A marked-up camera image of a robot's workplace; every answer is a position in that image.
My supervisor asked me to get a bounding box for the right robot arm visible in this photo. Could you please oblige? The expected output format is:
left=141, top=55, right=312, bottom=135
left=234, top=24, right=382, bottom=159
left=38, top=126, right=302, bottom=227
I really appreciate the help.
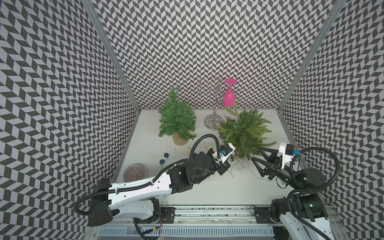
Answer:
left=251, top=144, right=341, bottom=240

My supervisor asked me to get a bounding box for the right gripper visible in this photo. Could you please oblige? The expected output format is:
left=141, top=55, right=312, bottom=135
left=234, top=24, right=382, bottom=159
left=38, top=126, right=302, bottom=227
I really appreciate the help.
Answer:
left=250, top=145, right=304, bottom=192

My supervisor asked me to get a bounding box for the chrome wire glass rack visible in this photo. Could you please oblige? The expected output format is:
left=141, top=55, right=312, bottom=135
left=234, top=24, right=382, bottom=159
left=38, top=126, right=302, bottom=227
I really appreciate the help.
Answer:
left=198, top=77, right=223, bottom=131

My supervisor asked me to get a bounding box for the pink plastic wine glass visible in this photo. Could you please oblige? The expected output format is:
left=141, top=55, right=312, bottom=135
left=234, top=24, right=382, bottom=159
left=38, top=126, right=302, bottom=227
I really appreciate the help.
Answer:
left=223, top=79, right=237, bottom=108

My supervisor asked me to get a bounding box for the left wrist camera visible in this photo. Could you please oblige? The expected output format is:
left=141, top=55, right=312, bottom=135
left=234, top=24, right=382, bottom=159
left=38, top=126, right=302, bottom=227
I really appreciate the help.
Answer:
left=216, top=143, right=236, bottom=158

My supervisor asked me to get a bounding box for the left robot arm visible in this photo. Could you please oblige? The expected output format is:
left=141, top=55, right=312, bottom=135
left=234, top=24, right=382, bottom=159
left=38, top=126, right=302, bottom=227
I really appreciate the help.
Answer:
left=73, top=134, right=236, bottom=227

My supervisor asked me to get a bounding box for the blue and white ball garland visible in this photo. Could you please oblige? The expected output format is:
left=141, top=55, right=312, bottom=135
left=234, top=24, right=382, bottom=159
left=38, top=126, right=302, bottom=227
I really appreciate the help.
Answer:
left=159, top=148, right=191, bottom=170

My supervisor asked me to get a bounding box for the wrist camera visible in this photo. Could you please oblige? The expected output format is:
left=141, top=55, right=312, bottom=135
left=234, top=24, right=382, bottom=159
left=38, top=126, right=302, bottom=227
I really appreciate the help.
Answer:
left=279, top=143, right=300, bottom=166
left=216, top=143, right=236, bottom=158

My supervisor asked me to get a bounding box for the clear glass dish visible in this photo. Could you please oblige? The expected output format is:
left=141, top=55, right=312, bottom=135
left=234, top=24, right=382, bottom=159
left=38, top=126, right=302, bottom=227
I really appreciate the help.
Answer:
left=123, top=164, right=145, bottom=183

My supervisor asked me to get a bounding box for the light green christmas tree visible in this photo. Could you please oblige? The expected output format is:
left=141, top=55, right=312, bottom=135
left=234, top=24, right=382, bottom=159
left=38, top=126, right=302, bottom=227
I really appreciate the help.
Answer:
left=216, top=105, right=277, bottom=160

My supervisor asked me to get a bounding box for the metal front rail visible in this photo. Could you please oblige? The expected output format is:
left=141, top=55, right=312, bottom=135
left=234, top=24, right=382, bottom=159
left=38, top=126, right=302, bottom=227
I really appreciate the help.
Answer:
left=89, top=204, right=343, bottom=229

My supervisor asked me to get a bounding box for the dark green small christmas tree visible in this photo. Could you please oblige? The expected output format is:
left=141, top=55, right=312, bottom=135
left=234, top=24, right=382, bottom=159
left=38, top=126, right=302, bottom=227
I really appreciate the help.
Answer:
left=159, top=88, right=197, bottom=146

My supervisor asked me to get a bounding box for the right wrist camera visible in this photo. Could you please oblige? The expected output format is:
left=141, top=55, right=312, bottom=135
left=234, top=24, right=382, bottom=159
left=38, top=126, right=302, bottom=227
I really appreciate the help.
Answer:
left=279, top=143, right=300, bottom=166

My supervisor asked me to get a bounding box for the clear bulb string light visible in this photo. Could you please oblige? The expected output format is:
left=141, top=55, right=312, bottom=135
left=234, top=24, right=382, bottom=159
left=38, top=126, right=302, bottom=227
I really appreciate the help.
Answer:
left=229, top=159, right=268, bottom=181

